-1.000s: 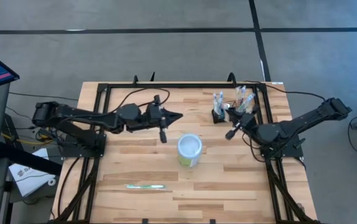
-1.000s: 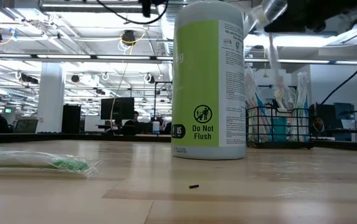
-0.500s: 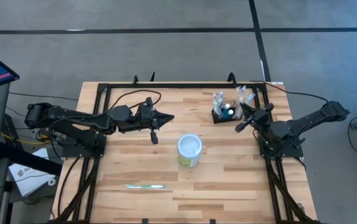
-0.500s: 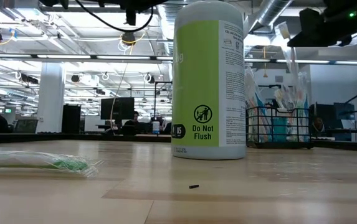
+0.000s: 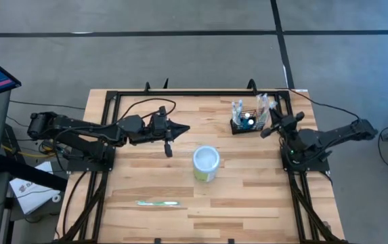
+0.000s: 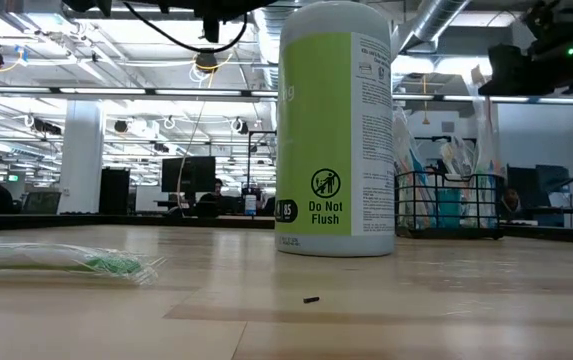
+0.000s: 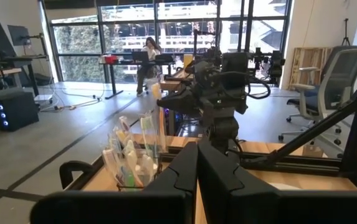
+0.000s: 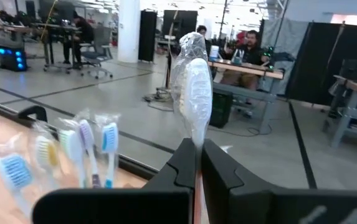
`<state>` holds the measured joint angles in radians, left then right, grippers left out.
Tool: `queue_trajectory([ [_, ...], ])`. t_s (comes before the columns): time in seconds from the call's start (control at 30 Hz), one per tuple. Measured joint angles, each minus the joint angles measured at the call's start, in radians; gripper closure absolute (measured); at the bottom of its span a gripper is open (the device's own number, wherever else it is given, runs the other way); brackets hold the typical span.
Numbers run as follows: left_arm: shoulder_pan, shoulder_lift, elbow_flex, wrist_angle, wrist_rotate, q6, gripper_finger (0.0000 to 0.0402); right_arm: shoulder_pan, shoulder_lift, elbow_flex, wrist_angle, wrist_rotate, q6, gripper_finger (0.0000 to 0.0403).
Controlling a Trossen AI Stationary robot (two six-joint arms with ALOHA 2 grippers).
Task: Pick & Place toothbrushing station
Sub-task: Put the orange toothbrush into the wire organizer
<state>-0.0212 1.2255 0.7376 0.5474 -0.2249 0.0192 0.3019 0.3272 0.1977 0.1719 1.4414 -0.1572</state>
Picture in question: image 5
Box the black wire basket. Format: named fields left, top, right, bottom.
left=230, top=108, right=267, bottom=136

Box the long black right arm cable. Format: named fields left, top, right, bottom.
left=276, top=87, right=362, bottom=121

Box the green toothbrush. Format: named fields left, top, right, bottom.
left=264, top=100, right=278, bottom=123
left=135, top=199, right=181, bottom=207

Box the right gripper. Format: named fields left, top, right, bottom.
left=260, top=107, right=306, bottom=140

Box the black beam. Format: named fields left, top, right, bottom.
left=0, top=155, right=68, bottom=192

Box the black aluminium frame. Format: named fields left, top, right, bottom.
left=53, top=78, right=350, bottom=244

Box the black left camera cable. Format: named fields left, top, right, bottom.
left=121, top=98, right=177, bottom=119

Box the green white wipes canister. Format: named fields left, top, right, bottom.
left=192, top=144, right=221, bottom=184

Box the yellow cable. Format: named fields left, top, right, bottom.
left=1, top=143, right=61, bottom=159

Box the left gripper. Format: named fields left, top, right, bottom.
left=152, top=116, right=191, bottom=158

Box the white toothbrush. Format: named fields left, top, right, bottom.
left=263, top=94, right=271, bottom=118

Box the teal container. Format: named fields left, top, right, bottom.
left=240, top=113, right=256, bottom=131

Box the yellow toothbrush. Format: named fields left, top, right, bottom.
left=255, top=94, right=264, bottom=119

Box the white paper box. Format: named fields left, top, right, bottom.
left=9, top=161, right=62, bottom=216

